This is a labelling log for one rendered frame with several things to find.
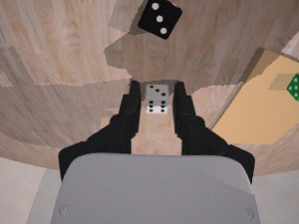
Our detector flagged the green die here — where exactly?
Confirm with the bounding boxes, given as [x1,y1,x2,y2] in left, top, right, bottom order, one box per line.
[287,75,299,102]

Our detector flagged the tan flat mat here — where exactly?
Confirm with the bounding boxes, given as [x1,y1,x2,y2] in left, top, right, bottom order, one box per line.
[211,48,299,144]

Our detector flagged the white die with black pips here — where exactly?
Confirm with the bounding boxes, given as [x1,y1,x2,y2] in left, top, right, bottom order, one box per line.
[146,85,169,113]

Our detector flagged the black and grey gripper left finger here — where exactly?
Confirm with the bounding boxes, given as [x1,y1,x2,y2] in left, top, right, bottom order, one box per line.
[58,81,142,181]

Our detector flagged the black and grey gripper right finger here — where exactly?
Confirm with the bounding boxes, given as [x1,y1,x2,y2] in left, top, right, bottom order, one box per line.
[172,82,255,184]

